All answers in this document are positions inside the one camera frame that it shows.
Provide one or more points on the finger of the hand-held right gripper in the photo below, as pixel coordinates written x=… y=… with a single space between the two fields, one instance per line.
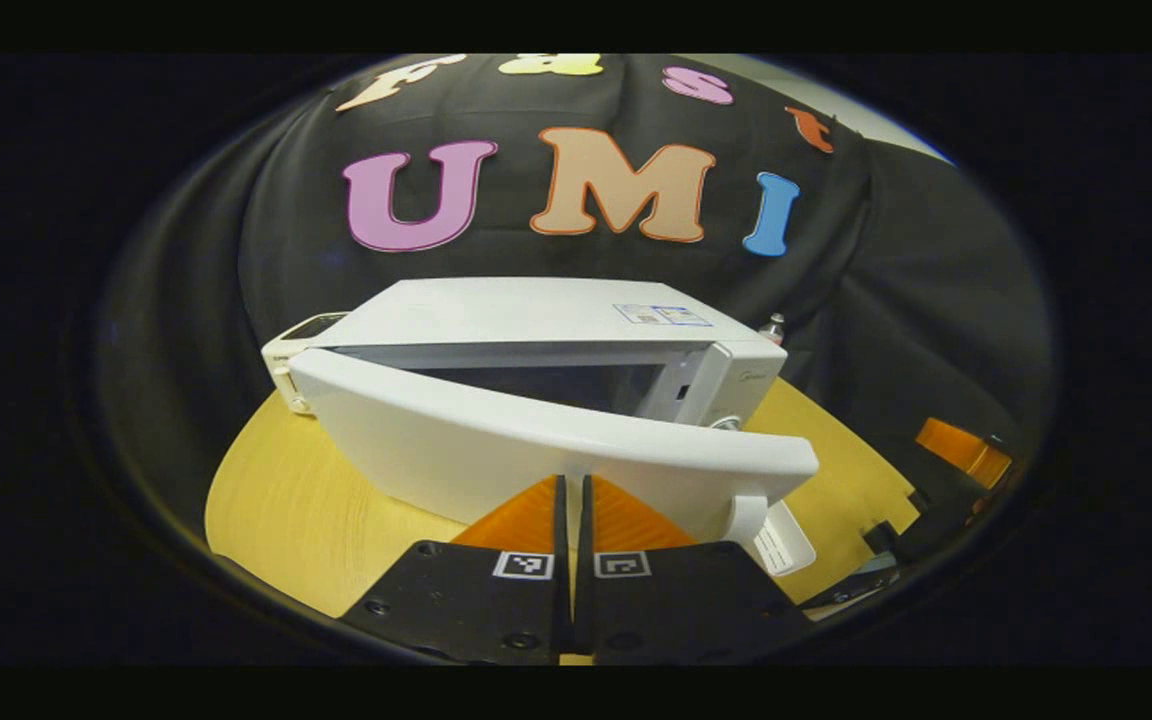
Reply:
x=961 y=450

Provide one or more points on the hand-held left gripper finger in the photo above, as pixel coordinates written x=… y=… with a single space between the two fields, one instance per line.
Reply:
x=584 y=520
x=562 y=520

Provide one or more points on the white microwave oven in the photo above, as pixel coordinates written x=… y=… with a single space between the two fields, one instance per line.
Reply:
x=536 y=320

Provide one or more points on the small white ribbed tray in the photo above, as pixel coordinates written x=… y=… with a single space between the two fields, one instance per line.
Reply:
x=786 y=545

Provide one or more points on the clear bottle with pink label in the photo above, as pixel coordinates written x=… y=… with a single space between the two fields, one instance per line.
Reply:
x=774 y=328

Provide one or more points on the black backdrop cloth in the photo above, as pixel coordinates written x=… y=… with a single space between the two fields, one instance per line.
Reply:
x=266 y=300

